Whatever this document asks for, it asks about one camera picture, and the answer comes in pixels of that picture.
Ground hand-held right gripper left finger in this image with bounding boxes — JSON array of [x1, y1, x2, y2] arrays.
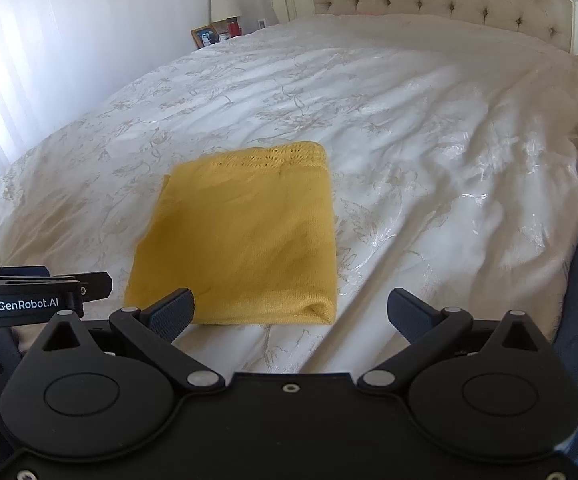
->
[[39, 287, 223, 392]]

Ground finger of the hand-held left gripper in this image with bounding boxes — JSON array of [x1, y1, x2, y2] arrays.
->
[[49, 271, 114, 306]]

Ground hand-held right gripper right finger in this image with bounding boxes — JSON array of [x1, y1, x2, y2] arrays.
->
[[356, 287, 546, 392]]

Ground yellow knit sweater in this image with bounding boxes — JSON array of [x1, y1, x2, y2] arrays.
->
[[123, 141, 339, 326]]

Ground white embroidered bedspread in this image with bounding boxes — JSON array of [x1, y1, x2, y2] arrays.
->
[[0, 12, 578, 377]]

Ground cream shade table lamp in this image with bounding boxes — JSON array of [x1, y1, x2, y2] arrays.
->
[[210, 0, 243, 24]]

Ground wooden photo frame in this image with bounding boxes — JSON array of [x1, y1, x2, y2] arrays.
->
[[190, 23, 220, 50]]

